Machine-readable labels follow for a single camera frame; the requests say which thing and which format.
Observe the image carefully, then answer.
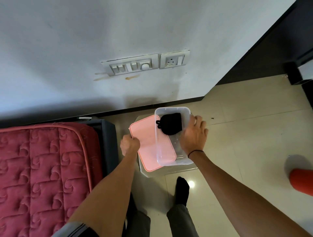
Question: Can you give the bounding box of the pink plastic container lid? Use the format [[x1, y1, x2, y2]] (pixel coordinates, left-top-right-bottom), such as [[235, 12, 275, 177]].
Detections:
[[129, 115, 177, 171]]

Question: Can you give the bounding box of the red round object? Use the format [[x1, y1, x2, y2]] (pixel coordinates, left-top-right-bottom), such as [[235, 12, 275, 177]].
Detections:
[[289, 168, 313, 197]]

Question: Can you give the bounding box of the person's right forearm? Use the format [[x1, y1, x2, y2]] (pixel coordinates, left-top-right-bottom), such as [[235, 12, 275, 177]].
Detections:
[[189, 152, 313, 237]]

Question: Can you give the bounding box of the person's left forearm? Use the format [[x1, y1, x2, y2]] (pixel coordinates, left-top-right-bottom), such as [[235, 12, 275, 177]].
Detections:
[[66, 146, 139, 237]]

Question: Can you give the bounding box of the white wall socket panel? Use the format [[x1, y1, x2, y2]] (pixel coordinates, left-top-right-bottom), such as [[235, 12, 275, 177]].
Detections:
[[160, 49, 191, 69]]

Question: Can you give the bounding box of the small white stool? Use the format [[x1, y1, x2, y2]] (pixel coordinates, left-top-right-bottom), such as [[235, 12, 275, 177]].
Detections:
[[135, 113, 199, 178]]

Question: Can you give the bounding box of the white wall switch panel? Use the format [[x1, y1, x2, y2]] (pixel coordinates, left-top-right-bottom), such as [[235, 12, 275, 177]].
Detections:
[[101, 54, 159, 77]]

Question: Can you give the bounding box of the grey striped sleeve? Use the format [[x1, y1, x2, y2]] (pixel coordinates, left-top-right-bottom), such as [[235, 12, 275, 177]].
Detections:
[[52, 221, 100, 237]]

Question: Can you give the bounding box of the dark wooden door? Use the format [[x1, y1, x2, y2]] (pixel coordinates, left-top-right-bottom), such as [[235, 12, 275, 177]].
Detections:
[[216, 0, 313, 86]]

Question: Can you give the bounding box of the red quilted mattress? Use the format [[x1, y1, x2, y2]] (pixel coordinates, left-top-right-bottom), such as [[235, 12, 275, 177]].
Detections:
[[0, 122, 103, 237]]

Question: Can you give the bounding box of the black sock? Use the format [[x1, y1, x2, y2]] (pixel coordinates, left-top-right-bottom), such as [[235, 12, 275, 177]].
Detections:
[[175, 176, 190, 208]]

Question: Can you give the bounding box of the dark grey bed frame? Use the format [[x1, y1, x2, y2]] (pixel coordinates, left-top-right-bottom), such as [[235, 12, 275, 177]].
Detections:
[[77, 117, 118, 177]]

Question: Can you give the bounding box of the black wristband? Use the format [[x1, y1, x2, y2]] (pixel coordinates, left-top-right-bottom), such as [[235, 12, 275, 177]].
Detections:
[[188, 150, 205, 159]]

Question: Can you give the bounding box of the grey left trouser leg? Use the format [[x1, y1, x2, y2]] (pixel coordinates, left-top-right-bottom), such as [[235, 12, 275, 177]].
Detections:
[[124, 192, 151, 237]]

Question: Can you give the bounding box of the person's right hand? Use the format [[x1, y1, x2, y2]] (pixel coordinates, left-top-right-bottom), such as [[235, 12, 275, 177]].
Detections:
[[180, 115, 209, 155]]

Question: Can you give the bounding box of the grey right trouser leg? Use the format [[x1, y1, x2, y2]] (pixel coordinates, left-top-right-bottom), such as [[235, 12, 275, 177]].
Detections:
[[166, 204, 200, 237]]

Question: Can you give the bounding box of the clear plastic storage container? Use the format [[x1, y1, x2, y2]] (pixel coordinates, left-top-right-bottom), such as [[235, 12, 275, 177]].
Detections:
[[154, 107, 194, 166]]

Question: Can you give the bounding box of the grey trouser leg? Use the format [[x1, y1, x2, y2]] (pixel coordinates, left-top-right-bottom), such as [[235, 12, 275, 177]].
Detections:
[[124, 192, 151, 237], [166, 204, 200, 237]]

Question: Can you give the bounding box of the person's left hand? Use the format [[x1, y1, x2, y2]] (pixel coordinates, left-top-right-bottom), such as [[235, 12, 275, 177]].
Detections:
[[120, 134, 141, 157]]

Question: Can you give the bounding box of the black furniture block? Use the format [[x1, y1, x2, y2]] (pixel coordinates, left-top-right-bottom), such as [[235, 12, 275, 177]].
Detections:
[[283, 61, 313, 86]]

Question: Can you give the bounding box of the black fabric pouch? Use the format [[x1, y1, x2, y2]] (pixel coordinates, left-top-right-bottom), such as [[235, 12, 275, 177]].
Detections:
[[156, 112, 183, 136]]

